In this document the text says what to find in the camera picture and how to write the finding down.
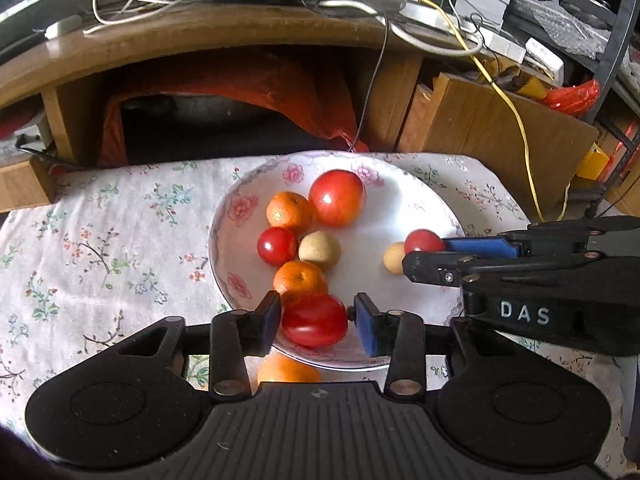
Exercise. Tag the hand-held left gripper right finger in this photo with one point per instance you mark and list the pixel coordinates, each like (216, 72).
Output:
(367, 327)

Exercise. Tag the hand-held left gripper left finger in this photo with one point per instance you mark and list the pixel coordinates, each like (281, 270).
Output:
(270, 320)

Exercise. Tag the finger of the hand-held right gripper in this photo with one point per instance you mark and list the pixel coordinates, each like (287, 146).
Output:
(480, 246)
(430, 267)

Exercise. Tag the tan longan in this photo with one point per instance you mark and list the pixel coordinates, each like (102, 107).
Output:
(393, 258)
(320, 250)

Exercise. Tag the red tomato with stem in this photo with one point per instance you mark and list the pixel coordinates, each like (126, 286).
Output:
(315, 322)

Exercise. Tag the bumpy tangerine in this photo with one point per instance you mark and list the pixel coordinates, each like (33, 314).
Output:
(300, 279)

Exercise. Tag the white floral plate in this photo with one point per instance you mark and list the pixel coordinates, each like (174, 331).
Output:
(390, 200)

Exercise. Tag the large red tomato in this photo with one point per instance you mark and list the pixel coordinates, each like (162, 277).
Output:
(337, 204)

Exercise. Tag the large smooth orange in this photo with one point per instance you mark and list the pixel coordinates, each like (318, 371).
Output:
(287, 372)

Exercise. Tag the small red tomato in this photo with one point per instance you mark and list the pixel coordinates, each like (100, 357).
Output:
(277, 246)

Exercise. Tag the small tangerine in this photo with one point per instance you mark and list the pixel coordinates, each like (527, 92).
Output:
(289, 211)

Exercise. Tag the wooden board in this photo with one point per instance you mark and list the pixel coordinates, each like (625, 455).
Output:
(500, 125)

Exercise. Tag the yellow box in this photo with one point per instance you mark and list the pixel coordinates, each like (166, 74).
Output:
(592, 162)

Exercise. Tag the orange plastic bag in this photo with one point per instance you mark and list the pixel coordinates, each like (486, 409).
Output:
(572, 95)

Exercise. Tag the floral tablecloth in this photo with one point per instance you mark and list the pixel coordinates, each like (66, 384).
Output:
(100, 260)

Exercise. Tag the long white power strip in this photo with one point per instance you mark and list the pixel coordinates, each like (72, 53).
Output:
(505, 49)

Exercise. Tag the white plug adapter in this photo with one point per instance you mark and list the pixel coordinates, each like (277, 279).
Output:
(545, 55)

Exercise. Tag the red plastic bag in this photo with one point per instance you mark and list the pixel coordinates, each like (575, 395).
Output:
(280, 90)

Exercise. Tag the black metal rack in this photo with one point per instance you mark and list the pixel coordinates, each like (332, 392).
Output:
(615, 25)

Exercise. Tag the wooden TV stand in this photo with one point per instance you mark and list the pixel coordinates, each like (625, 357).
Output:
(200, 30)

